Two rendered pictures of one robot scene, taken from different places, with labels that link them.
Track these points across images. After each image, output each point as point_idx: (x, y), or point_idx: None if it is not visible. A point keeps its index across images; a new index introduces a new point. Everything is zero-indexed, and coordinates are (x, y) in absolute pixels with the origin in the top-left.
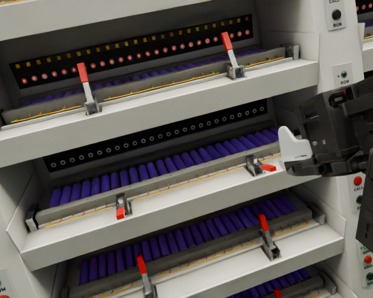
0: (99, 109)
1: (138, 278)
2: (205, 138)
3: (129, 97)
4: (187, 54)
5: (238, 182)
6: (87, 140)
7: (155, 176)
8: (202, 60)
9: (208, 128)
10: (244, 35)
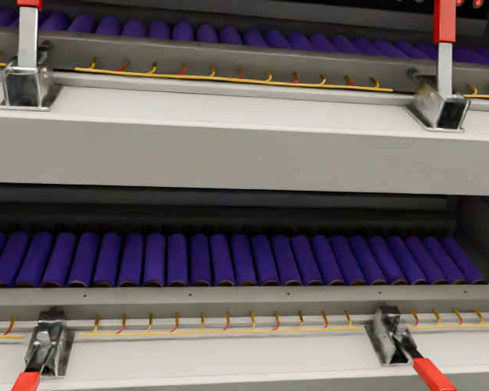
0: (49, 96)
1: None
2: (296, 209)
3: (144, 84)
4: (322, 9)
5: (342, 368)
6: None
7: (154, 281)
8: (352, 36)
9: (309, 191)
10: (468, 8)
